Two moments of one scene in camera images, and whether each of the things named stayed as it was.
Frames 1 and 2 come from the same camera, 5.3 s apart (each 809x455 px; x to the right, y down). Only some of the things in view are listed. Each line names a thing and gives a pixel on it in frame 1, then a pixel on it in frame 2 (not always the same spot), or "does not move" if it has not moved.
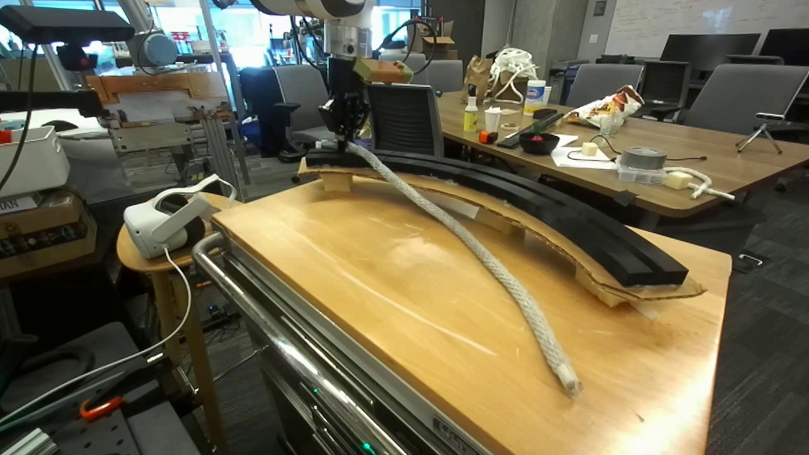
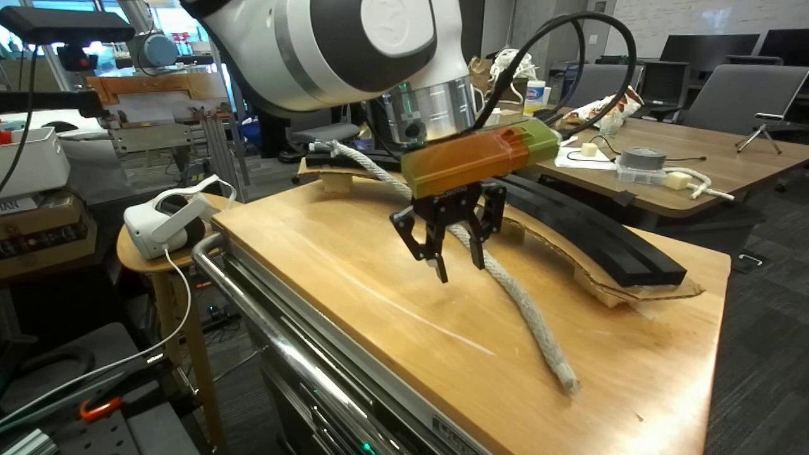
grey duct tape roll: [643, 158] does not move
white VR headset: [169, 217] does not move
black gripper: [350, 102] to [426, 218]
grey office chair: [743, 98] does not move
